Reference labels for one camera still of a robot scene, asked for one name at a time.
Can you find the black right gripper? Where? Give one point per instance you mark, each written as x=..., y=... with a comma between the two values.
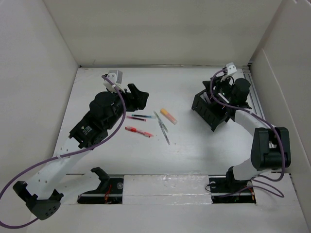
x=217, y=81

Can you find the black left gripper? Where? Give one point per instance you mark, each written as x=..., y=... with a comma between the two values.
x=136, y=99

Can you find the orange highlighter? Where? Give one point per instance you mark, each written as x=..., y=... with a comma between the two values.
x=168, y=116

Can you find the purple pink highlighter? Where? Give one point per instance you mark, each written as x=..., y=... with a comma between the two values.
x=206, y=98

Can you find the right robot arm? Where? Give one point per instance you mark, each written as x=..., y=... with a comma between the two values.
x=245, y=171

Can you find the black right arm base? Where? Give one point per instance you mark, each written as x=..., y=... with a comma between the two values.
x=223, y=191

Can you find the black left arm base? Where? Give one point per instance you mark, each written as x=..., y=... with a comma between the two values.
x=108, y=189

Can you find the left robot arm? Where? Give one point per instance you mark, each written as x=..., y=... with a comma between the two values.
x=40, y=192

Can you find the black desk organizer box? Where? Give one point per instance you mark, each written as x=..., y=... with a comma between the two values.
x=213, y=114

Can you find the blue ink refill pen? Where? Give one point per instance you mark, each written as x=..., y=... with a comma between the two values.
x=144, y=116

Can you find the pink ink refill pen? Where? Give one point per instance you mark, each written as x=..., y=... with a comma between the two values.
x=135, y=118

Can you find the red gel pen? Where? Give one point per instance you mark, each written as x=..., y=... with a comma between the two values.
x=141, y=132

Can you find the aluminium side rail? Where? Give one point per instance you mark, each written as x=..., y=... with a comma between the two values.
x=260, y=102

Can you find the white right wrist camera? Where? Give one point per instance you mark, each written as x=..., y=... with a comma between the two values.
x=229, y=70

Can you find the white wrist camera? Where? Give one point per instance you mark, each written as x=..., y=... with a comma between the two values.
x=113, y=79
x=229, y=70

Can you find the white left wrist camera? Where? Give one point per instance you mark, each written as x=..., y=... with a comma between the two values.
x=113, y=79

